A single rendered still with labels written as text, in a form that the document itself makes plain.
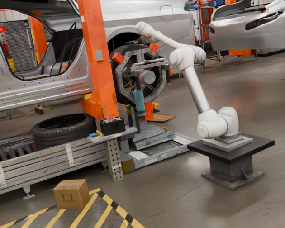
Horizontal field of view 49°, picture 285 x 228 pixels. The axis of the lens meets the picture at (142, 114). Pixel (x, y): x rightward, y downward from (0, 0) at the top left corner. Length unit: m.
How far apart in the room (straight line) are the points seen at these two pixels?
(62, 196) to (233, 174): 1.37
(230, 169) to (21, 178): 1.78
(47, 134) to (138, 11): 1.66
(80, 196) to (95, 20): 1.50
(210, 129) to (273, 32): 3.12
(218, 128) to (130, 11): 1.78
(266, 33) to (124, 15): 2.49
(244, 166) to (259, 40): 2.96
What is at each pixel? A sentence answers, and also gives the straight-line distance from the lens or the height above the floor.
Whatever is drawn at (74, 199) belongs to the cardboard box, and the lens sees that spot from 2.63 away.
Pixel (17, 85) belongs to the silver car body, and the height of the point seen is 0.96.
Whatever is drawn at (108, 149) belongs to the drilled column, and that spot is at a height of 0.32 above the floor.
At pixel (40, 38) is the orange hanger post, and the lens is 5.55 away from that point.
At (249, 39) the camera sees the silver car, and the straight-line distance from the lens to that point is 5.37.
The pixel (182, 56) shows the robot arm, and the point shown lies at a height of 1.05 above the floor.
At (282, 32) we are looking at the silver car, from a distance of 5.31.
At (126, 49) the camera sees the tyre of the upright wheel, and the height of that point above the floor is 1.14.
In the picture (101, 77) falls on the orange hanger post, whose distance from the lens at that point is 2.90.
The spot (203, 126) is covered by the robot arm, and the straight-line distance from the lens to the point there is 2.40.
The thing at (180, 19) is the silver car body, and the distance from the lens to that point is 3.94.
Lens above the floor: 1.26
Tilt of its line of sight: 14 degrees down
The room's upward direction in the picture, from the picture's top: 8 degrees counter-clockwise
